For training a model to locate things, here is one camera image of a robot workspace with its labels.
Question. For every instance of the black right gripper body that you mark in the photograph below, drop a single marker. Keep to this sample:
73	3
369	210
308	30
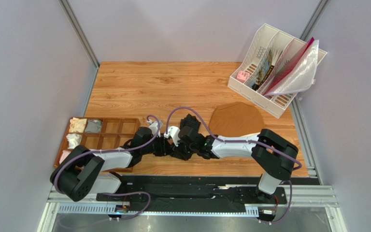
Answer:
190	127

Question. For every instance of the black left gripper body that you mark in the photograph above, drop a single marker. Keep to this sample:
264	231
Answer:
157	147

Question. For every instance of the black striped underwear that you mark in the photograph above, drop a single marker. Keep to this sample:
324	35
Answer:
190	121

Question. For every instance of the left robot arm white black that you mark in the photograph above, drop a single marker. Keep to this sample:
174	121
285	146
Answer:
85	171

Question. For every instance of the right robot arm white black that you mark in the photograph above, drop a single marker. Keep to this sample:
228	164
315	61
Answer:
273	153

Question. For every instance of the orange ribbed underwear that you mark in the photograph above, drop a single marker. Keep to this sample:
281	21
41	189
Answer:
236	119

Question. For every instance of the grey rolled underwear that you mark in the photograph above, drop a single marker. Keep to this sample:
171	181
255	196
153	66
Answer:
93	126

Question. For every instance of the cream rolled underwear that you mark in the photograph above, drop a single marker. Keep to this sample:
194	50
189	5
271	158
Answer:
77	125

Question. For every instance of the white rolled underwear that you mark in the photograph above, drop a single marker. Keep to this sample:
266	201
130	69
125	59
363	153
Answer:
74	140

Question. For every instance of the pink rolled underwear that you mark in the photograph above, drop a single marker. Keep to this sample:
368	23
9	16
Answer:
63	155

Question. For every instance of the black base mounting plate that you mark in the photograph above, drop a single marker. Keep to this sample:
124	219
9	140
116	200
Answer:
191	194

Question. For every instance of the wooden compartment tray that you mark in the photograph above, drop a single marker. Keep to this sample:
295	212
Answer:
113	133

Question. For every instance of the pink sticky note pad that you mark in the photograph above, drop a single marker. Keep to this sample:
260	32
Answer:
242	76

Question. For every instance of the illustrated booklet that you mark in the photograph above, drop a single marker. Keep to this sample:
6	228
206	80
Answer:
264	68

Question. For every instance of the white plastic file rack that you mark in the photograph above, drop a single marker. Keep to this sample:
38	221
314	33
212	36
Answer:
265	37

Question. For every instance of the red plastic folder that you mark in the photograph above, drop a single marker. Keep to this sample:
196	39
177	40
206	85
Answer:
293	49

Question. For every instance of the clear bubble plastic folder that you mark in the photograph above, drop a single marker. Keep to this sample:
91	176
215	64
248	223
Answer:
298	75

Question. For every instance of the aluminium rail frame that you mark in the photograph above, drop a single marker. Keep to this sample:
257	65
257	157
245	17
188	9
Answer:
312	206

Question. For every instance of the left aluminium corner post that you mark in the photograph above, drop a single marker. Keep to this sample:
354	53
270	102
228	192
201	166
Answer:
69	12

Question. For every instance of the aluminium corner post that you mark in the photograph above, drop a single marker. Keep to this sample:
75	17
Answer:
69	12
316	15

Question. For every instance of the right aluminium corner post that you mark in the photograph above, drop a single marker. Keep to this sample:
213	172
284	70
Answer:
316	15

